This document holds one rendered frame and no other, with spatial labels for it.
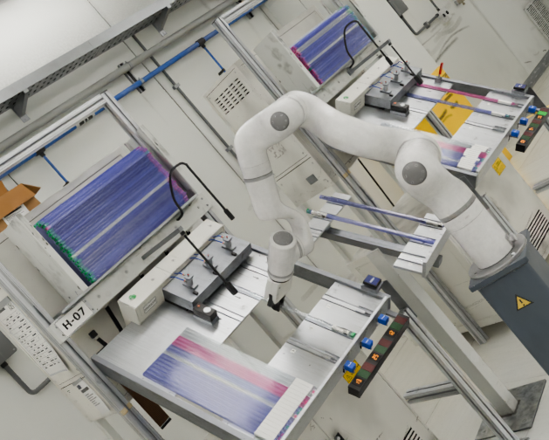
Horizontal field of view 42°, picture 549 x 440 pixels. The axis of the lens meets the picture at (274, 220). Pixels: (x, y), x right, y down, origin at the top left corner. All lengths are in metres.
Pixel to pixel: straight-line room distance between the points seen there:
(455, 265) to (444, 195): 1.31
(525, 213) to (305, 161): 1.11
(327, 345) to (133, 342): 0.63
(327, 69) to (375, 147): 1.36
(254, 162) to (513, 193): 1.83
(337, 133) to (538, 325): 0.78
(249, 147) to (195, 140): 2.59
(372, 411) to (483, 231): 0.92
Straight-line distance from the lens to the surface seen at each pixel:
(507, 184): 3.64
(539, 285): 2.08
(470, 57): 7.00
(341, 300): 2.41
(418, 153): 1.94
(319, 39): 3.41
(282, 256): 2.17
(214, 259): 2.54
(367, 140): 2.01
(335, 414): 2.58
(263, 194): 2.12
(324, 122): 2.03
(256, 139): 2.07
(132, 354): 2.38
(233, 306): 2.44
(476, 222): 2.04
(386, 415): 2.72
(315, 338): 2.31
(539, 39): 8.09
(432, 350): 2.51
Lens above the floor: 1.42
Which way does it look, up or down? 6 degrees down
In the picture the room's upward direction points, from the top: 41 degrees counter-clockwise
